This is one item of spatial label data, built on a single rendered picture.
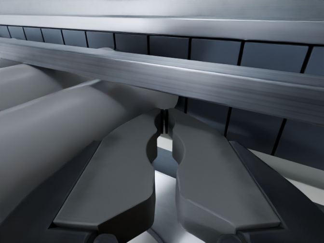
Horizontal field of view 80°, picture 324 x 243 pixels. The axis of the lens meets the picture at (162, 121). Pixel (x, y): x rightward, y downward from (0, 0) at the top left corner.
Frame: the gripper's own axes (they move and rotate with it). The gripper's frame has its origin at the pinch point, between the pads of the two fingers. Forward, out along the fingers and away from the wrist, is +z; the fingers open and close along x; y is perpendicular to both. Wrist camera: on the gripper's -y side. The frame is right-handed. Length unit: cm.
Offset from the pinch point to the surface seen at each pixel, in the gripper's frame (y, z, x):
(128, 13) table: -5.2, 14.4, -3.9
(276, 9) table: -5.5, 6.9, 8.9
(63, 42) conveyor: -2.3, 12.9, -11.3
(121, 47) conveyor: -2.5, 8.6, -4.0
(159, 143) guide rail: 4.2, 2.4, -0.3
